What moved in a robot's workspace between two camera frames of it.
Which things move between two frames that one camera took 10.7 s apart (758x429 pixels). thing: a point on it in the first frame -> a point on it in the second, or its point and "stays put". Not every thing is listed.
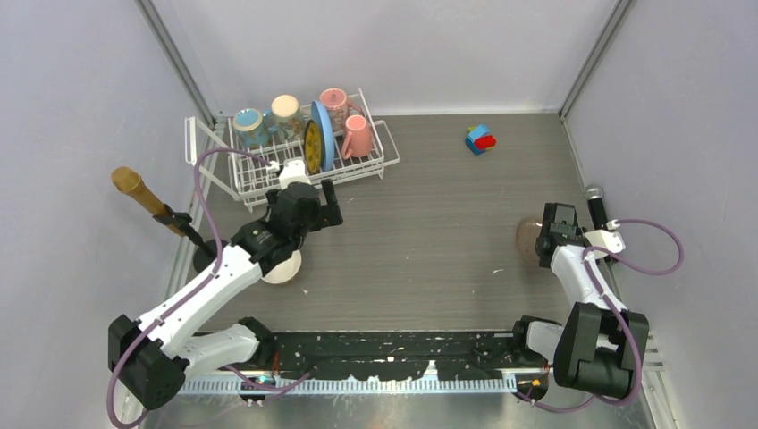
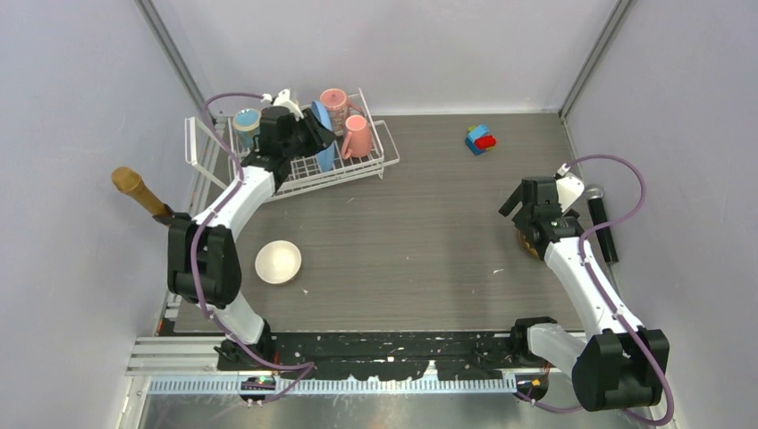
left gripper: [327, 214] -> [324, 137]
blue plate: [322, 121] stays put
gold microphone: [129, 180] stays put
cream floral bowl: [285, 271] stays put
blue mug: [252, 128] stays put
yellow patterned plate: [313, 148] -> [532, 250]
